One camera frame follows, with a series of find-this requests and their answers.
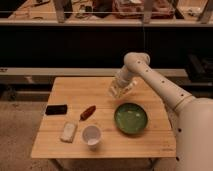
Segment black rectangular object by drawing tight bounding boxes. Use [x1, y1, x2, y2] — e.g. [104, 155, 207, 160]
[45, 104, 68, 115]

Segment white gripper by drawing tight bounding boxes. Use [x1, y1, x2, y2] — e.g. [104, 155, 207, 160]
[112, 69, 136, 98]

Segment green ceramic bowl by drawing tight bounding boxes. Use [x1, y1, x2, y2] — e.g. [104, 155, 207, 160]
[114, 103, 148, 135]

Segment white paper cup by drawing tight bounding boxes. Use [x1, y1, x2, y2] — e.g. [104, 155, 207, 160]
[82, 125, 101, 149]

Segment wooden table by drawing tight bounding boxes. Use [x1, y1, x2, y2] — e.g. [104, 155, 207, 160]
[31, 77, 176, 159]

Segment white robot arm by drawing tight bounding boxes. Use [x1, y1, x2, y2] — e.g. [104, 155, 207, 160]
[109, 52, 213, 171]

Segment background shelf with clutter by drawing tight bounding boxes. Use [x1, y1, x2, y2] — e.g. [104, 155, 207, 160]
[0, 0, 213, 27]

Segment brown sausage-shaped object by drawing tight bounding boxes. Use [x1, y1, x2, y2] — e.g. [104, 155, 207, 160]
[80, 106, 96, 121]

